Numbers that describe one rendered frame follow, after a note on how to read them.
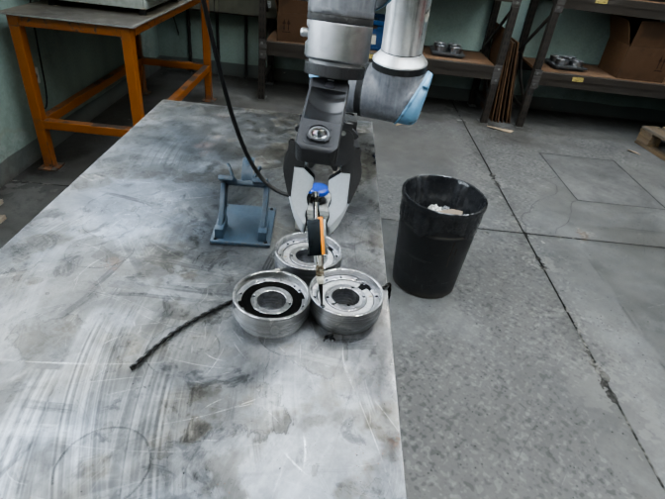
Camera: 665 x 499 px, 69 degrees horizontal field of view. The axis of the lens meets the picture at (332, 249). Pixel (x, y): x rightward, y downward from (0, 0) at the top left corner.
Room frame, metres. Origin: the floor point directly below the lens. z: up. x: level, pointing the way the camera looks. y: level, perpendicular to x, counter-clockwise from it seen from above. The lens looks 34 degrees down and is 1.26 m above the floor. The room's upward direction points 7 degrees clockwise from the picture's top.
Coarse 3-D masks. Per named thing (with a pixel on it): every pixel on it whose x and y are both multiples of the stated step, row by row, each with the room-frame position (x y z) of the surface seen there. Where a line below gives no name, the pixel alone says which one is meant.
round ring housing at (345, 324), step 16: (336, 272) 0.58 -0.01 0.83; (352, 272) 0.58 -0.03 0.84; (336, 288) 0.55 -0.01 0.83; (352, 288) 0.55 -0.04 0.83; (336, 304) 0.51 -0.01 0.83; (352, 304) 0.55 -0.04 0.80; (320, 320) 0.49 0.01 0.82; (336, 320) 0.48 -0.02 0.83; (352, 320) 0.48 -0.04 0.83; (368, 320) 0.49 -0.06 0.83
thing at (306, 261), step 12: (288, 240) 0.65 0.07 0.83; (300, 240) 0.66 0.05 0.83; (276, 252) 0.60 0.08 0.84; (300, 252) 0.63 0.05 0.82; (336, 252) 0.64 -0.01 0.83; (276, 264) 0.59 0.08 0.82; (288, 264) 0.57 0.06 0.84; (300, 264) 0.59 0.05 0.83; (312, 264) 0.60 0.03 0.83; (336, 264) 0.59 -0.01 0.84; (300, 276) 0.57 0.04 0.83; (312, 276) 0.57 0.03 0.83
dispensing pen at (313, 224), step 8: (312, 192) 0.57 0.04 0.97; (312, 200) 0.56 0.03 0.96; (320, 200) 0.56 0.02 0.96; (312, 224) 0.53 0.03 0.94; (312, 232) 0.52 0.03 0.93; (320, 232) 0.53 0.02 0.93; (312, 240) 0.52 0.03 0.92; (320, 240) 0.52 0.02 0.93; (312, 248) 0.52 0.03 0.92; (320, 248) 0.52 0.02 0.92; (320, 256) 0.52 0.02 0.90; (320, 264) 0.52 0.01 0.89; (320, 272) 0.51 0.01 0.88; (320, 280) 0.51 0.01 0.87; (320, 288) 0.51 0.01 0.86; (320, 296) 0.50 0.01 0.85
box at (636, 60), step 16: (624, 16) 4.49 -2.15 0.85; (624, 32) 4.18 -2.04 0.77; (640, 32) 4.09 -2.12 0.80; (656, 32) 4.09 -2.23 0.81; (608, 48) 4.40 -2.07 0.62; (624, 48) 4.15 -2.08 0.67; (640, 48) 4.10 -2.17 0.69; (656, 48) 4.10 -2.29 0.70; (608, 64) 4.30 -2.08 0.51; (624, 64) 4.10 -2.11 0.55; (640, 64) 4.10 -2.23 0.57; (656, 64) 4.11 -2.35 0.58; (640, 80) 4.11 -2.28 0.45; (656, 80) 4.11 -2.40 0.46
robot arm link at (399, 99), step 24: (408, 0) 1.02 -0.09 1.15; (384, 24) 1.06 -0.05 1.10; (408, 24) 1.02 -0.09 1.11; (384, 48) 1.05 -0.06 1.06; (408, 48) 1.03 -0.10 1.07; (384, 72) 1.03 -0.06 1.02; (408, 72) 1.02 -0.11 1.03; (360, 96) 1.04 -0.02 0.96; (384, 96) 1.03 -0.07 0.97; (408, 96) 1.02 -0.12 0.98; (384, 120) 1.05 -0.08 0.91; (408, 120) 1.03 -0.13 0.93
